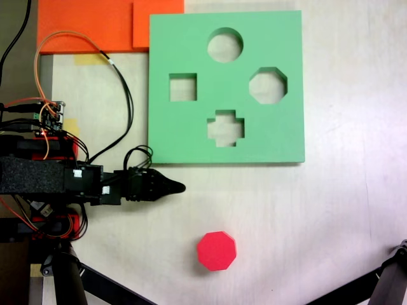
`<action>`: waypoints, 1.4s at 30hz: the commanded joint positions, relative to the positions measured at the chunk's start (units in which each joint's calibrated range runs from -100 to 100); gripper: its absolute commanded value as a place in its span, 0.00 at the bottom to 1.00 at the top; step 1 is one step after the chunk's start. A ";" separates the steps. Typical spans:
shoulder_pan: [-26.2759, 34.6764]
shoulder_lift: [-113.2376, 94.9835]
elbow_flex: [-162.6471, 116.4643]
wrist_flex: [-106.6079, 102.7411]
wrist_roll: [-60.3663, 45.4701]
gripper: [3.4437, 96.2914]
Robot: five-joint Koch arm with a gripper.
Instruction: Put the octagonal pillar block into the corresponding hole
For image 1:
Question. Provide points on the red octagonal pillar block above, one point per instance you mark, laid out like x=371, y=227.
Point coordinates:
x=216, y=251

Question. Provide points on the green shape-hole board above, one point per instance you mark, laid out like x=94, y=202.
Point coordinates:
x=178, y=136

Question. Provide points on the red base clamp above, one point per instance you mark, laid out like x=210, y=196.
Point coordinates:
x=73, y=222
x=74, y=149

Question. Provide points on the yellow tape piece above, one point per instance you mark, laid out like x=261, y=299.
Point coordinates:
x=87, y=59
x=72, y=127

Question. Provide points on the small circuit board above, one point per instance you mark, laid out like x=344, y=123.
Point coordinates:
x=52, y=119

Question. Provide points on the black tripod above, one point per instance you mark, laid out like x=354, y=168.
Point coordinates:
x=68, y=279

